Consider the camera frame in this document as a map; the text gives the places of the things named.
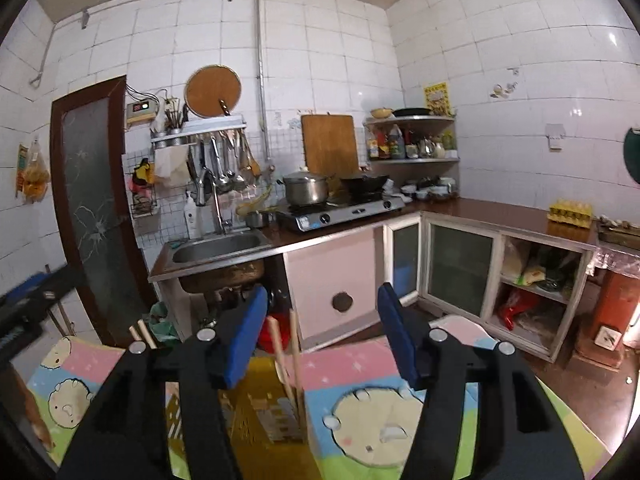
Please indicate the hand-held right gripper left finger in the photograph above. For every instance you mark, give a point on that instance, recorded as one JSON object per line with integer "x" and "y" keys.
{"x": 245, "y": 330}

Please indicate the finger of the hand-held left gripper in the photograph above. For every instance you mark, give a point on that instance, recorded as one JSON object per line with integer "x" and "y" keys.
{"x": 62, "y": 282}
{"x": 22, "y": 285}

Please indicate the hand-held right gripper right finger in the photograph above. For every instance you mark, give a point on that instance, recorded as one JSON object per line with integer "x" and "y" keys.
{"x": 395, "y": 330}

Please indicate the group of wooden chopsticks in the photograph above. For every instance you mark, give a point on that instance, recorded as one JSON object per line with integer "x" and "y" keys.
{"x": 295, "y": 360}

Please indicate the yellow perforated utensil holder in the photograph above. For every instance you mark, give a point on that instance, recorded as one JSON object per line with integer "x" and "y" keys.
{"x": 250, "y": 435}

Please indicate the person's left forearm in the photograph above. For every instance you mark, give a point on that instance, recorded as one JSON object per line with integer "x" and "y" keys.
{"x": 32, "y": 410}

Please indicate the row of hanging metal utensils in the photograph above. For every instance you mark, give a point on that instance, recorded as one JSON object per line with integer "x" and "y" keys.
{"x": 225, "y": 160}

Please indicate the red plastic basin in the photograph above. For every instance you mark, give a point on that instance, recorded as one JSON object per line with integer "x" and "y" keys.
{"x": 277, "y": 332}

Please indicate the printed cartoon blanket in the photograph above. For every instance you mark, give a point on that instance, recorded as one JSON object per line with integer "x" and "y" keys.
{"x": 350, "y": 370}

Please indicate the green plastic bag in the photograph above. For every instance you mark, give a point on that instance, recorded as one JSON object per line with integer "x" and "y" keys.
{"x": 162, "y": 325}

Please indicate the steel sink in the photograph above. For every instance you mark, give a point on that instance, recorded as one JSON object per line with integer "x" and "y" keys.
{"x": 220, "y": 250}

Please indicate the kitchen counter cabinet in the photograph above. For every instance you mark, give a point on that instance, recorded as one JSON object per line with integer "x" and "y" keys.
{"x": 325, "y": 275}

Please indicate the brown frosted glass door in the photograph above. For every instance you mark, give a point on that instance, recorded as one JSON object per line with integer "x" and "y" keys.
{"x": 95, "y": 185}

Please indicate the hanging yellow snack bags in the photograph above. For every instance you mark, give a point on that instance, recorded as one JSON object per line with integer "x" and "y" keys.
{"x": 35, "y": 175}

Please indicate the small steel pot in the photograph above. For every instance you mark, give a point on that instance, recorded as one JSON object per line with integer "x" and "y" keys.
{"x": 260, "y": 220}

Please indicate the red plastic bag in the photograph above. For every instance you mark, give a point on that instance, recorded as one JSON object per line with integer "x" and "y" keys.
{"x": 512, "y": 310}

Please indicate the white soap bottle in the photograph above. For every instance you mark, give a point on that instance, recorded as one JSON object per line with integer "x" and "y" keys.
{"x": 191, "y": 220}

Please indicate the steel gas stove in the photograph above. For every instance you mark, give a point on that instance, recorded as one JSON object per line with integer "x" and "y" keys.
{"x": 340, "y": 216}

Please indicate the metal faucet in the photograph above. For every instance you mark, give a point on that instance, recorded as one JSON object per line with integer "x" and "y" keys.
{"x": 216, "y": 205}

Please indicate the hanging yellow red gloves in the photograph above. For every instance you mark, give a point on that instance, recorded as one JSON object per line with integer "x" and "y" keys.
{"x": 142, "y": 175}

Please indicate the cluster of small bowls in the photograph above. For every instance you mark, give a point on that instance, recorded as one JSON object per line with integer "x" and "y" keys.
{"x": 430, "y": 190}

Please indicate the black wok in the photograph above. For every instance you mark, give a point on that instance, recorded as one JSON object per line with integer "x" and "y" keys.
{"x": 365, "y": 185}

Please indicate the steel pot with lid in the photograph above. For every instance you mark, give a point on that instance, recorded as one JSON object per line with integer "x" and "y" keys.
{"x": 305, "y": 190}

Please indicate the hanging white cloth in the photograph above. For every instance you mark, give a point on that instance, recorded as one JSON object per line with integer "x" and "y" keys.
{"x": 170, "y": 165}

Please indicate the metal corner shelf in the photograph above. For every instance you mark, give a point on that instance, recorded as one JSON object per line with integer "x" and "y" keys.
{"x": 415, "y": 160}

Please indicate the row of condiment bottles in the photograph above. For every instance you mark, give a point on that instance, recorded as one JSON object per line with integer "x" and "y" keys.
{"x": 397, "y": 145}

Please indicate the rectangular wooden cutting board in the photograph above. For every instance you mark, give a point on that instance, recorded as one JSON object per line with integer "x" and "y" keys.
{"x": 330, "y": 145}

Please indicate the metal cutlery cup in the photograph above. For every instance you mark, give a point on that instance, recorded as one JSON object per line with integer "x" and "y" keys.
{"x": 174, "y": 120}

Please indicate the yellow egg carton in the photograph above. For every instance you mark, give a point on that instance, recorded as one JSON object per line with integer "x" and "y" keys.
{"x": 570, "y": 211}

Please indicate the beige bowl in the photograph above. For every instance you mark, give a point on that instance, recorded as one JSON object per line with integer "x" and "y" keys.
{"x": 382, "y": 112}

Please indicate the black flat pan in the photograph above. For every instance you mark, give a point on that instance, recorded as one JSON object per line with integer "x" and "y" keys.
{"x": 412, "y": 112}

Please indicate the orange metal cabinet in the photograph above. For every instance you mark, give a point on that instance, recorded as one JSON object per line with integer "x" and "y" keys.
{"x": 615, "y": 300}

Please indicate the round wooden board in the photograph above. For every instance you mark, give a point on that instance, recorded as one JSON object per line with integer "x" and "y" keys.
{"x": 212, "y": 90}

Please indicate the cluttered side table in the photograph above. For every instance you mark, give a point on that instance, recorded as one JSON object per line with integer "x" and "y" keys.
{"x": 620, "y": 232}

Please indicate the green round board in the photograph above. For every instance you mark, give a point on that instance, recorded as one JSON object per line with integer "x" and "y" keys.
{"x": 634, "y": 157}

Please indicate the beige wall controller box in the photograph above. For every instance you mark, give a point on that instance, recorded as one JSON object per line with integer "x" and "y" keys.
{"x": 141, "y": 112}

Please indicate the white wall utensil rack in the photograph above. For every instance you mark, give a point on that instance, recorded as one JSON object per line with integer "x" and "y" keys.
{"x": 200, "y": 129}

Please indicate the yellow wall poster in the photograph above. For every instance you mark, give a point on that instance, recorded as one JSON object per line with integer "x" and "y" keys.
{"x": 437, "y": 100}

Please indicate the metal wall pipe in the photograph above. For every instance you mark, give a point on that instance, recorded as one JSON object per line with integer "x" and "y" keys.
{"x": 260, "y": 60}

